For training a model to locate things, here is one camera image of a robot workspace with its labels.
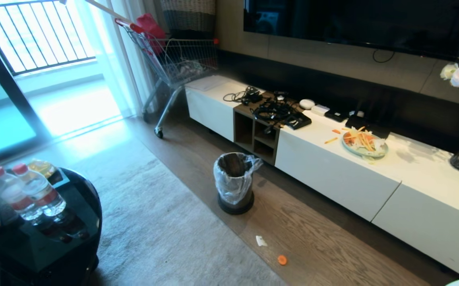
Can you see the metal shopping cart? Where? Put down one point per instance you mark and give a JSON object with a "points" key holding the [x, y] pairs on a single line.
{"points": [[175, 63]]}

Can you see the light blue dish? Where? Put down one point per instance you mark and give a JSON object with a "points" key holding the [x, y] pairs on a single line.
{"points": [[364, 149]]}

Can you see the white long media cabinet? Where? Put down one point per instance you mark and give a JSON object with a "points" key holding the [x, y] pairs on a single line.
{"points": [[332, 167]]}

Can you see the white sheer curtain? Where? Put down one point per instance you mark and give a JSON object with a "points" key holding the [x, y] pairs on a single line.
{"points": [[122, 55]]}

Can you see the round black glass table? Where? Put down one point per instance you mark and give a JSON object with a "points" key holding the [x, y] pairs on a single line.
{"points": [[42, 238]]}

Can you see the red bag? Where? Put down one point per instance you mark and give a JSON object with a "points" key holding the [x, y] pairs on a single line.
{"points": [[152, 29]]}

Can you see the red cap water bottle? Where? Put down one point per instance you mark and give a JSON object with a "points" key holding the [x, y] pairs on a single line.
{"points": [[40, 192], [12, 194]]}

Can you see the orange carrot slice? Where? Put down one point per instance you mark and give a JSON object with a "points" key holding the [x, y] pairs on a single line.
{"points": [[282, 260]]}

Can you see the white flat box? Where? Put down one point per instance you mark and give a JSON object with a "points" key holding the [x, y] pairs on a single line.
{"points": [[320, 109]]}

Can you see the black balcony railing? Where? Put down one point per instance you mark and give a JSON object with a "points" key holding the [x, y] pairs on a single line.
{"points": [[34, 35]]}

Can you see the orange carrot strip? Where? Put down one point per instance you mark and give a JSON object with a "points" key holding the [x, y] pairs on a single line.
{"points": [[330, 140]]}

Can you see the black power adapter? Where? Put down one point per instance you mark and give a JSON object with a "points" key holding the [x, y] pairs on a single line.
{"points": [[251, 96]]}

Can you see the woven basket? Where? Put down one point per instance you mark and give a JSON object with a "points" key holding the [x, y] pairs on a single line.
{"points": [[188, 16]]}

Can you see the white round device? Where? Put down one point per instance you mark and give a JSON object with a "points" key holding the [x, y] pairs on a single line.
{"points": [[306, 104]]}

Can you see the grey floor rug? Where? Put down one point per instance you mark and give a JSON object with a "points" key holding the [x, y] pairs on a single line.
{"points": [[150, 222]]}

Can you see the black trash bin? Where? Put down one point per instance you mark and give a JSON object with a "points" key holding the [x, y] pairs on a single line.
{"points": [[235, 198]]}

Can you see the white paper scrap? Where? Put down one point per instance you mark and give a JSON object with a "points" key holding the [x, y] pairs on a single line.
{"points": [[260, 241]]}

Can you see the black set-top box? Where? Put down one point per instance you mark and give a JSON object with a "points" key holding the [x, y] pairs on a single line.
{"points": [[299, 120]]}

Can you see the large black television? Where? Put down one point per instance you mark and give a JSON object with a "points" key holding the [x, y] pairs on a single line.
{"points": [[364, 24]]}

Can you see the vegetable scraps pile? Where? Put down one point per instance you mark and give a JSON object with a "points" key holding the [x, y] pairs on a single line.
{"points": [[363, 140]]}

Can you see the black router box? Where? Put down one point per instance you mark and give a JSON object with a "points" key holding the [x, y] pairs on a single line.
{"points": [[366, 123]]}

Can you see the yellow drink bottle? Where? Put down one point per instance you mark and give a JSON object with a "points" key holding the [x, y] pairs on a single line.
{"points": [[44, 167]]}

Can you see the trash bin with plastic liner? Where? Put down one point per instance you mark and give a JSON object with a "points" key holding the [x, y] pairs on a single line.
{"points": [[233, 184]]}

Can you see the black small device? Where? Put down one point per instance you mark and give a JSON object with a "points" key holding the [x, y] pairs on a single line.
{"points": [[336, 115]]}

